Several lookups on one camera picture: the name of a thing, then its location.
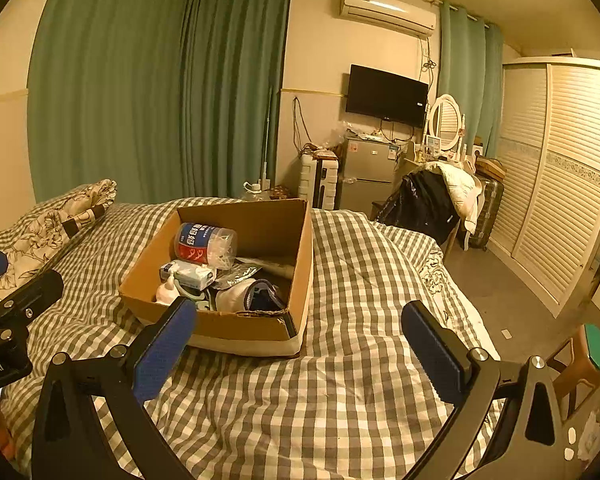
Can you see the brown woven box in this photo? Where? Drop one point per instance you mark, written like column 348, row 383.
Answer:
column 490, row 169

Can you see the silver foil packet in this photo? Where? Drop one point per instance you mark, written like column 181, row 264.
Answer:
column 235, row 275

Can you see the white padded jacket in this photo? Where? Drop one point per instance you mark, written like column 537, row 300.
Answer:
column 460, row 185

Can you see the green curtain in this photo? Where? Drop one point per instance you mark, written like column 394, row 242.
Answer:
column 467, row 75
column 110, row 85
column 235, row 85

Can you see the white oval vanity mirror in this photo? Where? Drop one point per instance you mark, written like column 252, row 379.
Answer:
column 446, row 120

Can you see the silver small fridge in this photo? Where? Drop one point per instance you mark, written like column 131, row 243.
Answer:
column 367, row 170

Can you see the clear plastic bag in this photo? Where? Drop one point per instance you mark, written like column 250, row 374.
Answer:
column 341, row 135

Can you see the brown cardboard box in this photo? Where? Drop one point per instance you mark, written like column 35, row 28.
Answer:
column 260, row 332

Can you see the white ribbed suitcase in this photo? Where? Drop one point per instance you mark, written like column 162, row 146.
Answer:
column 320, row 180

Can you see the dark jacket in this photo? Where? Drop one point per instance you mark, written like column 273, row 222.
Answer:
column 420, row 205

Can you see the small white bottle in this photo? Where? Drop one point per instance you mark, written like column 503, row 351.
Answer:
column 167, row 292

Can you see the white mop pole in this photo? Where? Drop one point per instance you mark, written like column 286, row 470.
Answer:
column 266, row 135

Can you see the black wall television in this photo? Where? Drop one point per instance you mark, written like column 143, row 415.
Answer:
column 387, row 95

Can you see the brown hard suitcase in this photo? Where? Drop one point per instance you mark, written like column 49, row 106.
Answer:
column 487, row 210

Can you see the clear tub with red label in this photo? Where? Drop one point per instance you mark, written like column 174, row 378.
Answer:
column 200, row 245

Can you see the wooden stool with green seat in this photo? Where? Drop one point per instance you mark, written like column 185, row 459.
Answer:
column 592, row 355

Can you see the light blue tissue packet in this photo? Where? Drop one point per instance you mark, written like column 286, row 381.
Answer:
column 190, row 275

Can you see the white louvered wardrobe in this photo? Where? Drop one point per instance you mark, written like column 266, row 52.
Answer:
column 555, row 175

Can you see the floral patterned quilt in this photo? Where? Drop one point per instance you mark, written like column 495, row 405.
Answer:
column 45, row 230

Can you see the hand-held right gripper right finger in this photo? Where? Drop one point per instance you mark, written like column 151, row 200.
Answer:
column 432, row 355

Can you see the white air conditioner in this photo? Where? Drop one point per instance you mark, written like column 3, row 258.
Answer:
column 385, row 10

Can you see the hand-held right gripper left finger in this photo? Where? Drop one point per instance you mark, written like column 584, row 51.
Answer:
column 165, row 355

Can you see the white dressing table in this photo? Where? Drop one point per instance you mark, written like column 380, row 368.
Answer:
column 410, row 165

